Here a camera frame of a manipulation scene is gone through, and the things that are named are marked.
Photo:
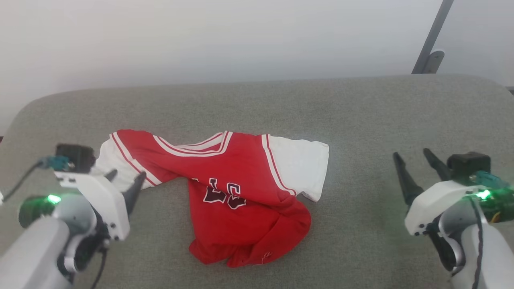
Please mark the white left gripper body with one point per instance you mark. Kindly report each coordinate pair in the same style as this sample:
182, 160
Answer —
104, 200

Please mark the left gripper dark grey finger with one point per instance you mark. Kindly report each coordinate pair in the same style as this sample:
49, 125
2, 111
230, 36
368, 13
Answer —
132, 194
111, 175

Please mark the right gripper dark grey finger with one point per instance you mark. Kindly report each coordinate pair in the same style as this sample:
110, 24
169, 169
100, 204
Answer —
409, 186
438, 167

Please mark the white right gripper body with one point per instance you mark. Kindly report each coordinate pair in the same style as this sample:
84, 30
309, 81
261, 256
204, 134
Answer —
433, 204

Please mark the red Bulls basketball jersey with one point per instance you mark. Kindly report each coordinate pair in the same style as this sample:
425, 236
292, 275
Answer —
241, 176

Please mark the left robot arm, grey white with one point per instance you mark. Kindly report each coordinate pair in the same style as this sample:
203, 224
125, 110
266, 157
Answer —
28, 249

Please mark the right robot arm, grey white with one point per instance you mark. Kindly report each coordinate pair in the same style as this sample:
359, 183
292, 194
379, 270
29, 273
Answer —
498, 249

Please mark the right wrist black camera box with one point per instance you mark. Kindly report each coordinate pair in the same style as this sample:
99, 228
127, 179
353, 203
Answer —
468, 166

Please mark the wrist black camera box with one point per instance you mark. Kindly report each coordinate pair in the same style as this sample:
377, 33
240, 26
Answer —
468, 166
76, 157

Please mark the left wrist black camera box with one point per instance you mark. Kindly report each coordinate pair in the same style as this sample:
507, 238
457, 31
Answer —
76, 157

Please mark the grey metal bracket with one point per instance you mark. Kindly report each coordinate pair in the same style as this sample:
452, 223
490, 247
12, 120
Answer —
435, 60

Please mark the grey metal post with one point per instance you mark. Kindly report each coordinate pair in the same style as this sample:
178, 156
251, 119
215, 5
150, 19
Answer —
437, 24

